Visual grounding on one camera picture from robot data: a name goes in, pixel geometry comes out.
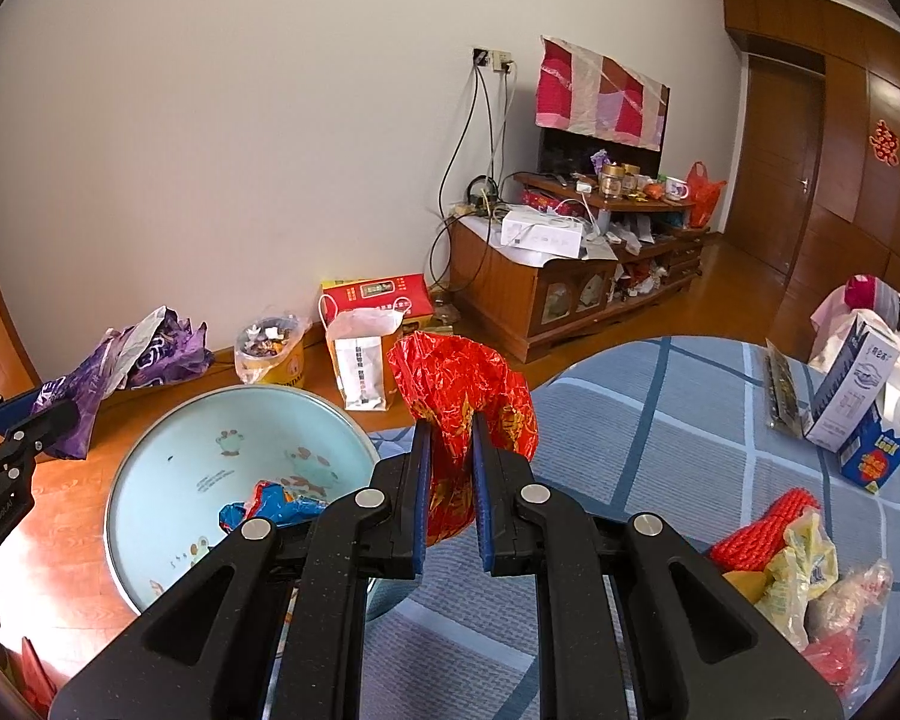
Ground blue checked tablecloth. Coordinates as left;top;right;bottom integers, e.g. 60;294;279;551
360;336;900;720

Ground red gift box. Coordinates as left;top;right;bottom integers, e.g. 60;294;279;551
320;274;434;331

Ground red paper wall decal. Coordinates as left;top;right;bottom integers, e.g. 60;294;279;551
868;118;900;166

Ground black power cable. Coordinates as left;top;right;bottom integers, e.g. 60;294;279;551
429;67;496;293

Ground white paper bag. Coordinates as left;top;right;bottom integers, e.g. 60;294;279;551
325;307;407;413

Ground small blue carton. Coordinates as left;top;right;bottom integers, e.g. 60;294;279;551
840;414;900;494

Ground wooden door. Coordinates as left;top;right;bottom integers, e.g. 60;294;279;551
724;52;826;278

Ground white flat box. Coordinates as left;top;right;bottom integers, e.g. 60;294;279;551
499;211;582;256

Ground black television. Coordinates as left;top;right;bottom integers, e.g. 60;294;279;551
538;126;665;179

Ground wooden wardrobe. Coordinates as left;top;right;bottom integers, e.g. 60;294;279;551
722;0;900;361

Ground red foil bag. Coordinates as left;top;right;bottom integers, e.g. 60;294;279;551
386;330;541;548

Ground purple plastic bag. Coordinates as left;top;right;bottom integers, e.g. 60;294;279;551
34;306;215;462

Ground red white patchwork cloth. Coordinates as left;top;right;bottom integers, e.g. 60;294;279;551
536;35;671;152

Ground clear plastic bag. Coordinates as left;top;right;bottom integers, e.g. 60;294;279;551
806;561;895;642

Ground dark flat foil packet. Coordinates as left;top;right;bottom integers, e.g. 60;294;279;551
765;340;815;437

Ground wooden television cabinet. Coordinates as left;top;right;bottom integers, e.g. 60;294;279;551
446;171;710;365

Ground red packet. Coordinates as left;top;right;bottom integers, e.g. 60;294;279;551
523;191;582;215

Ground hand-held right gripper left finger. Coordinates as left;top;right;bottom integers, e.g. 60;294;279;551
49;418;434;720

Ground red foam net sleeve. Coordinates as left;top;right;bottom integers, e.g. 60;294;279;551
710;487;821;582

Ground cow print blanket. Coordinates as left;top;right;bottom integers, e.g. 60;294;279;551
844;274;900;338

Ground light blue cartoon bucket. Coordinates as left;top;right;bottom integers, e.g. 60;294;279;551
103;384;391;623

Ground yellow green plastic bag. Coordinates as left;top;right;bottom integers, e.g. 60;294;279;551
724;508;841;652

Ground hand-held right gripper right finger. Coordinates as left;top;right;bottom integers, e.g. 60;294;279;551
471;412;847;720

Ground orange plastic bag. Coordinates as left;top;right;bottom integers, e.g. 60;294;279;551
682;161;727;230

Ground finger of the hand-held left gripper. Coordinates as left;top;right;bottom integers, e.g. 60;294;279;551
0;384;67;437
0;399;80;482

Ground brown packets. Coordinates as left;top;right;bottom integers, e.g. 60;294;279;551
424;298;462;335

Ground tall white milk carton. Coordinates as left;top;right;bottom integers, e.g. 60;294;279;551
802;313;900;452

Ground red crumpled plastic wrapper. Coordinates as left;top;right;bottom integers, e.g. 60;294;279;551
804;628;865;700

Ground blue snack wrapper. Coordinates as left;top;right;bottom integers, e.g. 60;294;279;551
219;480;331;535

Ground clear bag of wrappers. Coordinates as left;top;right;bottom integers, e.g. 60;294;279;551
234;313;310;391

